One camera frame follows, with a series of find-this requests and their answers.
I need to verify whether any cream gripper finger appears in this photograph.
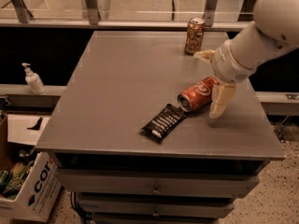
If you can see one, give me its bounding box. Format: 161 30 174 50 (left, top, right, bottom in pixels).
193 49 216 63
209 83 236 119

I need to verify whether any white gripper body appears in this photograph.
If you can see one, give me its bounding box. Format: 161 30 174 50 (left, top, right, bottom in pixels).
212 40 256 83

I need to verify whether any red coke can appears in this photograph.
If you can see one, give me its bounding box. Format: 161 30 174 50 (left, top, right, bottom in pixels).
178 77 219 112

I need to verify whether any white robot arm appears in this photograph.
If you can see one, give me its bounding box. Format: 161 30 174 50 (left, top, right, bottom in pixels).
194 0 299 119

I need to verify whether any gold brown soda can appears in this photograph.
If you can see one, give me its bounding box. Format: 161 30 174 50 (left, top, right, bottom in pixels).
185 17 205 55

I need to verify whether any black snack bar wrapper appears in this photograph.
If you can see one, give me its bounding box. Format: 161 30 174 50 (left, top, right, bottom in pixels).
141 104 187 142

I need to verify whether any grey drawer cabinet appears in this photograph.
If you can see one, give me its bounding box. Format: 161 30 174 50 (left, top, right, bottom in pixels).
37 31 284 224

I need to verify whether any middle cabinet drawer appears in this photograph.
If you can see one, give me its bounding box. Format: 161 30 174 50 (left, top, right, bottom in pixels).
78 195 234 218

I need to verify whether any cabinet drawer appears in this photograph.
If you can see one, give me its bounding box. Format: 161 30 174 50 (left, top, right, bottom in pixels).
78 195 234 218
55 169 260 199

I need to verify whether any top cabinet drawer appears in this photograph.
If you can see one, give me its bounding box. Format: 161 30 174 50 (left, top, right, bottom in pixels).
55 169 260 199

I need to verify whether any white pump soap bottle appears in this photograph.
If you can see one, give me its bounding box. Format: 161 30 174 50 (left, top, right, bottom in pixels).
21 63 46 95

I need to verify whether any white cardboard box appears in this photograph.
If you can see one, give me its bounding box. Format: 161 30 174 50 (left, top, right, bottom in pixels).
0 152 62 222

